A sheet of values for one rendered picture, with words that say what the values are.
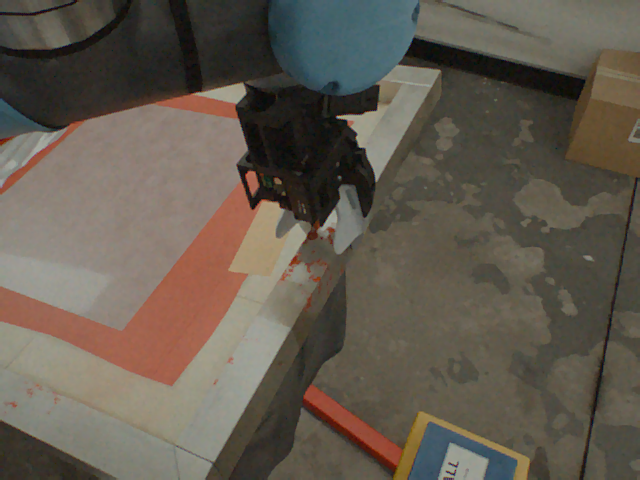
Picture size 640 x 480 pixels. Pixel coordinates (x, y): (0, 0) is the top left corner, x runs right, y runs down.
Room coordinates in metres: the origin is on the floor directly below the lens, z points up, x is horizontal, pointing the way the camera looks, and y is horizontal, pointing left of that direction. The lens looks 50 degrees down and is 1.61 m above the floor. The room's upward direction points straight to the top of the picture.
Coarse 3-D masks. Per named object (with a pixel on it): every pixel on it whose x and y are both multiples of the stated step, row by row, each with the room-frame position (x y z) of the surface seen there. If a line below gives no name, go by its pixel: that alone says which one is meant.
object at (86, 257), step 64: (0, 192) 0.53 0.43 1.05; (64, 192) 0.52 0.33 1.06; (0, 256) 0.42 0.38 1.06; (64, 256) 0.41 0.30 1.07; (128, 256) 0.40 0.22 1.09; (192, 256) 0.39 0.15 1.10; (0, 320) 0.32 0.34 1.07; (64, 320) 0.32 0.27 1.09; (128, 320) 0.31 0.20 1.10; (192, 320) 0.30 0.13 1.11
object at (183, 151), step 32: (192, 96) 0.71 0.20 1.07; (96, 128) 0.65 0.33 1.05; (128, 128) 0.64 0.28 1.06; (160, 128) 0.63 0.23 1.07; (192, 128) 0.63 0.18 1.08; (224, 128) 0.62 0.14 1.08; (32, 160) 0.59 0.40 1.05; (64, 160) 0.59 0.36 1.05; (96, 160) 0.58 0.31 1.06; (128, 160) 0.57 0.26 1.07; (160, 160) 0.56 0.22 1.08; (192, 160) 0.56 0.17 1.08; (224, 160) 0.55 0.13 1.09; (128, 192) 0.51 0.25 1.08; (160, 192) 0.50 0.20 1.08; (192, 192) 0.49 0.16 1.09; (224, 192) 0.49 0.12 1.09
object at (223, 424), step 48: (384, 96) 0.63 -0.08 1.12; (432, 96) 0.61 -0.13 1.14; (384, 144) 0.50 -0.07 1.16; (384, 192) 0.46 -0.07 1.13; (288, 288) 0.31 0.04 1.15; (288, 336) 0.26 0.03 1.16; (0, 384) 0.23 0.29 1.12; (240, 384) 0.21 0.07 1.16; (48, 432) 0.18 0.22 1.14; (96, 432) 0.18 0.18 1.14; (144, 432) 0.18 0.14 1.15; (192, 432) 0.17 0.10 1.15; (240, 432) 0.18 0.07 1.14
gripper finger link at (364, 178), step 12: (360, 156) 0.37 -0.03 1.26; (360, 168) 0.37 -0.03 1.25; (372, 168) 0.38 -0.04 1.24; (348, 180) 0.37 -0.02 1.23; (360, 180) 0.37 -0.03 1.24; (372, 180) 0.37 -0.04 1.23; (360, 192) 0.37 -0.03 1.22; (372, 192) 0.37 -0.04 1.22; (360, 204) 0.36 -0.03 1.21; (372, 204) 0.37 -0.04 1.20
